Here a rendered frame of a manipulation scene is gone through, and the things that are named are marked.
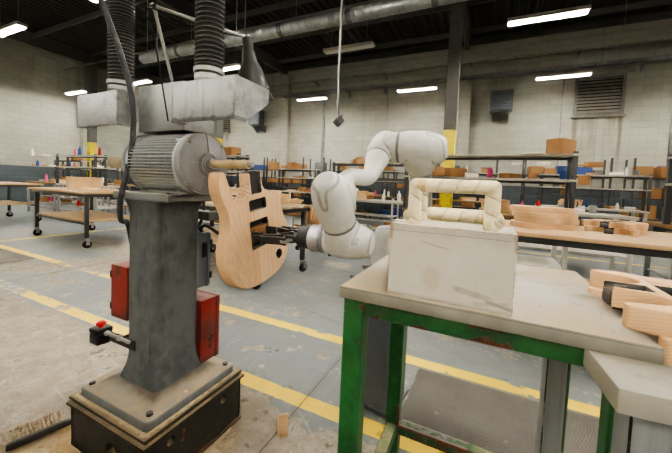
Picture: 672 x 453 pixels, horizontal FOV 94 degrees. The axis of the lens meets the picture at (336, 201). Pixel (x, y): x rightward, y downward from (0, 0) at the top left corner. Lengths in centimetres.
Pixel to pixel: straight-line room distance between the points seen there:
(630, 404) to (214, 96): 121
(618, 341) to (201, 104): 124
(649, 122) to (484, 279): 1215
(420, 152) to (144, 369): 147
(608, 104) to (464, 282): 1195
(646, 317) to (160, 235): 146
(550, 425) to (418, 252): 75
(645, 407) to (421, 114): 1200
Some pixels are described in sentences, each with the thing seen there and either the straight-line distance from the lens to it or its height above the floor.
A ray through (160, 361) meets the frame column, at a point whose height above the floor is 42.
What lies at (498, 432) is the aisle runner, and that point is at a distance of 207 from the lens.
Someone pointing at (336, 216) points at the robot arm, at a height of 110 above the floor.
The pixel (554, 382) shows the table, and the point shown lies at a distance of 126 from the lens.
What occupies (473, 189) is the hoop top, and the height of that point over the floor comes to 119.
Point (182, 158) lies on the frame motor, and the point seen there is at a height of 126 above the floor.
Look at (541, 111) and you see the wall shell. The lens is 1231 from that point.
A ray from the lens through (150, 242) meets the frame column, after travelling 151.
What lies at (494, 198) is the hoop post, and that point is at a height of 117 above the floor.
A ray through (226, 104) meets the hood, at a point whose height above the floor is 143.
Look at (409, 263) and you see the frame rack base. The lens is 78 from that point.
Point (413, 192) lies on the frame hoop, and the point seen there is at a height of 118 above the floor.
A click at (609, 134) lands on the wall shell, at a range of 1250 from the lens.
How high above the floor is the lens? 119
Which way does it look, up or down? 3 degrees down
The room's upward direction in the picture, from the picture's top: 2 degrees clockwise
